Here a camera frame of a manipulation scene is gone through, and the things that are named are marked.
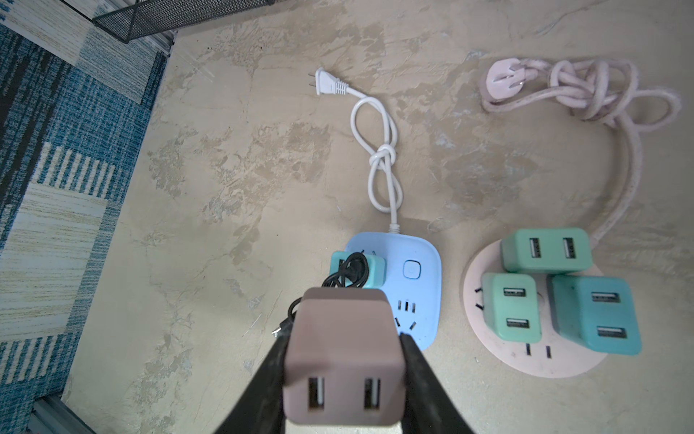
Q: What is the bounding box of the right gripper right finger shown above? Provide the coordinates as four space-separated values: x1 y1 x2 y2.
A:
399 334 474 434

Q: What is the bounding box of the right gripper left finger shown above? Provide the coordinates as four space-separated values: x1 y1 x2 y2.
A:
215 319 293 434

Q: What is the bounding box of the pink charger adapter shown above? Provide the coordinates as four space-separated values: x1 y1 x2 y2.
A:
283 288 406 426

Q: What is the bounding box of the green charger adapter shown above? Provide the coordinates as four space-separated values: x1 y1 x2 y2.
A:
501 228 594 274
482 272 542 344

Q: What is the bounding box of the blue charger adapter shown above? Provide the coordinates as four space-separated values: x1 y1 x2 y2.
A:
323 251 386 289

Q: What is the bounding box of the black usb cable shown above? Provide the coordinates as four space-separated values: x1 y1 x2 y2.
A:
270 251 370 338

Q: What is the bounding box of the teal charger adapter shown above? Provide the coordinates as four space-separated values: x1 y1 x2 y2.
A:
548 275 643 356

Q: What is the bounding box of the blue square power strip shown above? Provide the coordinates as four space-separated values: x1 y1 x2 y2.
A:
346 233 443 351

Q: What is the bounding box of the pink round power strip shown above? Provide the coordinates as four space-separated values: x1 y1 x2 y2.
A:
460 240 607 379

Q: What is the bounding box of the white power cord with plug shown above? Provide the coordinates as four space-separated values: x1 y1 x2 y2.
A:
307 67 406 235

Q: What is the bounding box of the black wire shelf rack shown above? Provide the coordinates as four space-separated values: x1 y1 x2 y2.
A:
92 0 276 43

